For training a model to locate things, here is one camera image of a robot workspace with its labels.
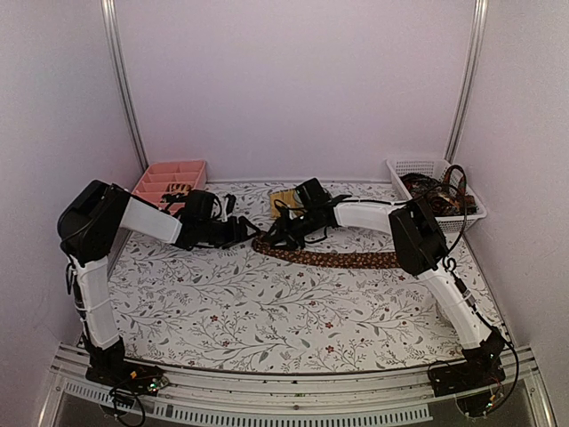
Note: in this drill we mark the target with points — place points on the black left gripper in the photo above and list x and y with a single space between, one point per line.
234 238

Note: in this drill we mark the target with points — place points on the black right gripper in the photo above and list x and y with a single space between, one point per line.
282 224

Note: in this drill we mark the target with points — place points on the brown floral tie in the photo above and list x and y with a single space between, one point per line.
351 261

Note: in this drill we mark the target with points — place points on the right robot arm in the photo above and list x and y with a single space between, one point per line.
421 251

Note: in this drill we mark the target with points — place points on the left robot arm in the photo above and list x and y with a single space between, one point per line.
88 228

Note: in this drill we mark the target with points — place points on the bamboo mat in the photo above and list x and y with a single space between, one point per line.
288 199

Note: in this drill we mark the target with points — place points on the rolled black patterned tie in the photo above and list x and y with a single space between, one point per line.
175 191

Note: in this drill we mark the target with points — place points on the pink divided organizer tray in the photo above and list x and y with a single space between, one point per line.
152 184

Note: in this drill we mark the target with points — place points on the white plastic basket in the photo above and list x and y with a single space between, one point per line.
433 169

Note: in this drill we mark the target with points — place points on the patterned glass bowl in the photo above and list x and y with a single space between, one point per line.
441 312

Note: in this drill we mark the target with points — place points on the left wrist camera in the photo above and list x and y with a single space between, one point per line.
227 206

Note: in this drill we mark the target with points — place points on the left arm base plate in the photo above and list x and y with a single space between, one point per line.
132 377

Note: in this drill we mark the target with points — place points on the aluminium front rail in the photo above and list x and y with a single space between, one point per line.
197 397

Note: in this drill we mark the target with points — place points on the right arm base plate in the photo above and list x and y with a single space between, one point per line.
446 378

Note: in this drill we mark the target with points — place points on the aluminium left corner post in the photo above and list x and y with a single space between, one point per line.
110 22

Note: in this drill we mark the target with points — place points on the aluminium corner post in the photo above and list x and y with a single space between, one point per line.
473 55
110 22

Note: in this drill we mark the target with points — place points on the aluminium right corner post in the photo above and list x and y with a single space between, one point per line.
473 55

